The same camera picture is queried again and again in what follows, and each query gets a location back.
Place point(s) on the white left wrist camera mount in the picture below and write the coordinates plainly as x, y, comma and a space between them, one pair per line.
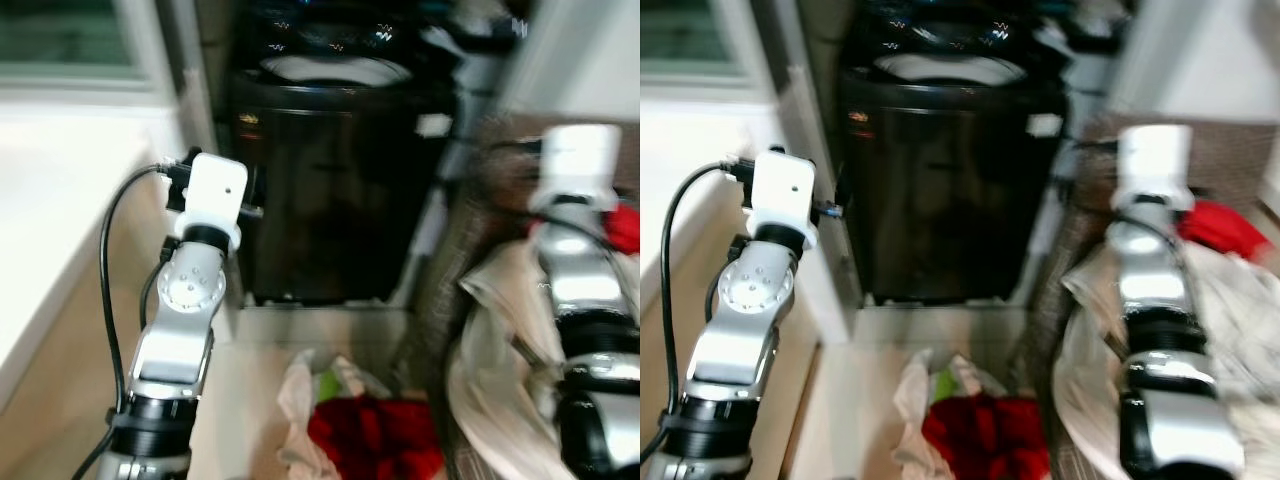
785, 185
215, 190

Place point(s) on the small green cloth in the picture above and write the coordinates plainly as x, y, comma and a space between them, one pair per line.
945, 385
330, 385

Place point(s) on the red crumpled garment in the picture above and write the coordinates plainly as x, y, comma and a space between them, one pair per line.
375, 435
985, 435

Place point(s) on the window with white frame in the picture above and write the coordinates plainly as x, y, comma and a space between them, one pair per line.
690, 35
60, 35

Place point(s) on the black top-load washing machine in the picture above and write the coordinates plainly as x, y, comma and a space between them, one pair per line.
950, 200
330, 200

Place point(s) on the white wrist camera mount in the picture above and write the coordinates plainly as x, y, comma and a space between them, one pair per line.
215, 190
580, 165
785, 185
1155, 165

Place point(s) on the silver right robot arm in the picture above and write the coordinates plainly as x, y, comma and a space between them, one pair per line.
1150, 290
585, 290

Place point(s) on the white door with grey edge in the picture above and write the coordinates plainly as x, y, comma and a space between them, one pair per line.
570, 50
1200, 50

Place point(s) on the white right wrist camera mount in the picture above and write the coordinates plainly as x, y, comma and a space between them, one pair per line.
580, 165
1155, 165

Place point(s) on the large off-white garment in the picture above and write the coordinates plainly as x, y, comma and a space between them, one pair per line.
1240, 340
500, 380

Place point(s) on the beige cloth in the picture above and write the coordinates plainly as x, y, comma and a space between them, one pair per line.
912, 420
298, 420

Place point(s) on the white cloth strip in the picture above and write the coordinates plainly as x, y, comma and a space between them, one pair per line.
445, 42
1050, 40

